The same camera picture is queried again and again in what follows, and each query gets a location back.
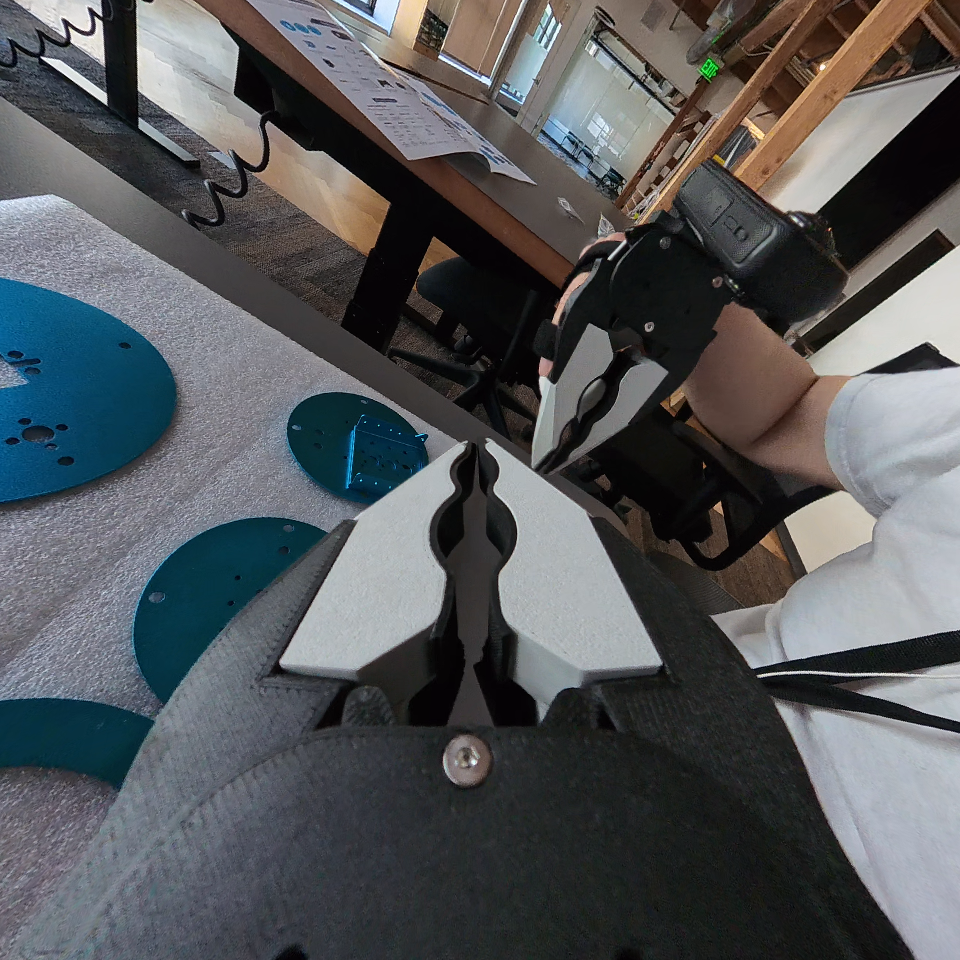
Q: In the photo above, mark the green exit sign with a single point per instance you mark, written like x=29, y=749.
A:
x=709, y=69

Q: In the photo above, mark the brown wooden table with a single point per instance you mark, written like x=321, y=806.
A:
x=525, y=210

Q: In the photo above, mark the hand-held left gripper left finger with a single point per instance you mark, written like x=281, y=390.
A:
x=367, y=592

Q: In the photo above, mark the person in white shirt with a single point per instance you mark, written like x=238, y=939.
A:
x=862, y=562

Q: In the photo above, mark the blue square metal bracket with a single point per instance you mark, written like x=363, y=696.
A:
x=382, y=457

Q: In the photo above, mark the black standing desk frame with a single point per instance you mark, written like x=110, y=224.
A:
x=121, y=75

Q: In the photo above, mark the white foam sheet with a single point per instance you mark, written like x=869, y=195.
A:
x=187, y=337

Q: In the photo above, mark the small white card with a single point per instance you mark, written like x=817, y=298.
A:
x=568, y=207

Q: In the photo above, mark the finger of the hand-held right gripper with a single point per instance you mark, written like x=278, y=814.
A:
x=574, y=375
x=634, y=390

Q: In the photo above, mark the medium blue drilled disc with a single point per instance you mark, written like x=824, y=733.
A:
x=210, y=600

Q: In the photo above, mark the black office chair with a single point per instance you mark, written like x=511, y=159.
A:
x=465, y=292

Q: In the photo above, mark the person's right hand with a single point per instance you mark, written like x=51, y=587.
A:
x=561, y=313

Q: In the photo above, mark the printed paper sheet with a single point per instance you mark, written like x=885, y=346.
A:
x=397, y=105

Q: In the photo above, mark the wooden beam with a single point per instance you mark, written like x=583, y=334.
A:
x=825, y=90
x=750, y=90

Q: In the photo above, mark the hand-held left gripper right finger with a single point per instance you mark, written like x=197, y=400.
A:
x=577, y=585

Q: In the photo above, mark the black table leg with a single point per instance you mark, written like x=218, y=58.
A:
x=390, y=285

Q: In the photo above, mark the large blue disc rectangular hole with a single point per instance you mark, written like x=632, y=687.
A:
x=97, y=375

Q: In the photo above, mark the black chair armrest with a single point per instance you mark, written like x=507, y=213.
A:
x=705, y=457

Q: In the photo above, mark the small blue metal disc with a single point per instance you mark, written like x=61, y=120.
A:
x=315, y=442

